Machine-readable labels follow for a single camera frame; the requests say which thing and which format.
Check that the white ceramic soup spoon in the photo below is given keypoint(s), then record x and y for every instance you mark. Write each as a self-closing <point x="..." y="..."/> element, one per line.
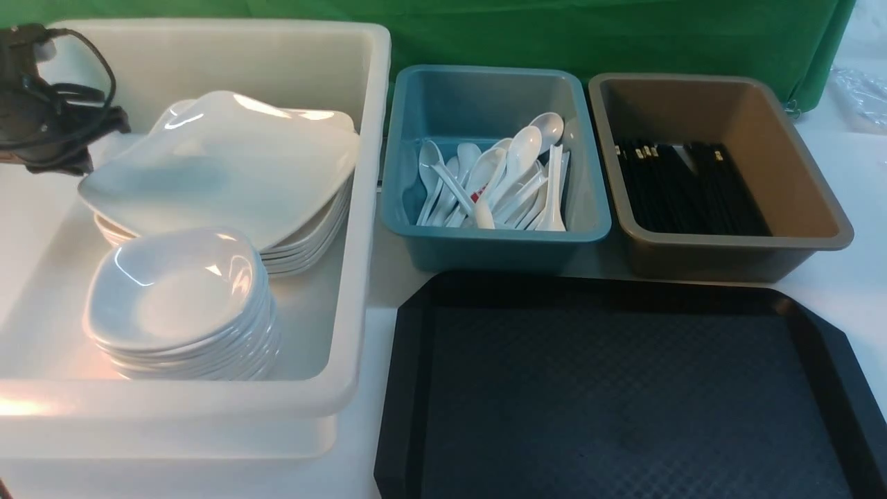
<point x="520" y="157"/>

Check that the brown plastic bin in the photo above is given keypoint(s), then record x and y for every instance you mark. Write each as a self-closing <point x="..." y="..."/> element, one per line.
<point x="796" y="201"/>

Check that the black serving tray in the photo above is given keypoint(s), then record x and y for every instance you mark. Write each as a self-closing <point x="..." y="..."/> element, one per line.
<point x="529" y="386"/>

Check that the pile of white spoons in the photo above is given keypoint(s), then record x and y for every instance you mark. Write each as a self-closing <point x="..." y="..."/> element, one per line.
<point x="518" y="183"/>

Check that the teal plastic bin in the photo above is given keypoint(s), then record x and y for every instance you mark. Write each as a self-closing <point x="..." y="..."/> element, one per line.
<point x="451" y="105"/>

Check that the pile of black chopsticks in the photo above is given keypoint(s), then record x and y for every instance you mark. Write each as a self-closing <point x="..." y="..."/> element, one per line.
<point x="695" y="188"/>

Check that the green backdrop cloth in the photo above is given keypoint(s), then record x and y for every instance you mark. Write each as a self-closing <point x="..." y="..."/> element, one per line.
<point x="624" y="34"/>

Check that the stack of white square plates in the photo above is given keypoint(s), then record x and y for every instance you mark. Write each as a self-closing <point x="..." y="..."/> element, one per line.
<point x="303" y="248"/>

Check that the large white plastic tub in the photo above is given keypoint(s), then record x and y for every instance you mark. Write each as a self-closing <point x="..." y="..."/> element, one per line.
<point x="61" y="399"/>

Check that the clear plastic sheet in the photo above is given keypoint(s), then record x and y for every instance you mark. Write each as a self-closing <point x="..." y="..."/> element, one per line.
<point x="862" y="97"/>

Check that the large white square plate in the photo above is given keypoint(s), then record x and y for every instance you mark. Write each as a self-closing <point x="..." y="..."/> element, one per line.
<point x="225" y="160"/>

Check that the stack of small white bowls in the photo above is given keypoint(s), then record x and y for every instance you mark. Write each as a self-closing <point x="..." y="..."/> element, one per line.
<point x="192" y="305"/>

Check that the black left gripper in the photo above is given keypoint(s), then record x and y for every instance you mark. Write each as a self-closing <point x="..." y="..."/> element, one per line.
<point x="48" y="127"/>

